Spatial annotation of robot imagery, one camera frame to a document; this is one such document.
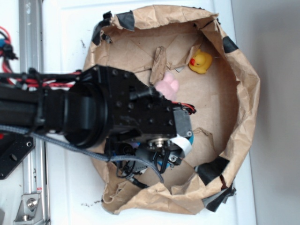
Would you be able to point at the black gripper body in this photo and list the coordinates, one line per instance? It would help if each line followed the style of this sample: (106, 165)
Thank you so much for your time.
(174, 149)

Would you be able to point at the blue rectangular block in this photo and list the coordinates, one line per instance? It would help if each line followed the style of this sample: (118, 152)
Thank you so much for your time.
(162, 164)

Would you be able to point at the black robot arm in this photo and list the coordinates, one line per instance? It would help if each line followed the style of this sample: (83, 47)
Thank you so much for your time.
(140, 124)

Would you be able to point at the blue dimpled ball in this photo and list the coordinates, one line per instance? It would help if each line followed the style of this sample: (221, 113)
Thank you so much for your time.
(191, 139)

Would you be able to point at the pink plush bunny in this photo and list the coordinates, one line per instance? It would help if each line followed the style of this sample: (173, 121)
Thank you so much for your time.
(168, 86)

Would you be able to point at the yellow rubber duck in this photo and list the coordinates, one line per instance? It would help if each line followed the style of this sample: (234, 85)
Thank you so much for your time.
(200, 62)

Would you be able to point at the brown paper bag bin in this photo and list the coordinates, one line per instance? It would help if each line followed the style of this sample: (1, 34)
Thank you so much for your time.
(150, 40)

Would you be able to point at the metal corner bracket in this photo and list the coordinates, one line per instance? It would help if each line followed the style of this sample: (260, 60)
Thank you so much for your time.
(30, 211)

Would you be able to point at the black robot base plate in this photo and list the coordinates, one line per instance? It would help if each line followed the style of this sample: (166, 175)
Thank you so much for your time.
(13, 149)

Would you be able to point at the aluminium extrusion rail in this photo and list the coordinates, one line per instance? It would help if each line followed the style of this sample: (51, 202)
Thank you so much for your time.
(31, 56)

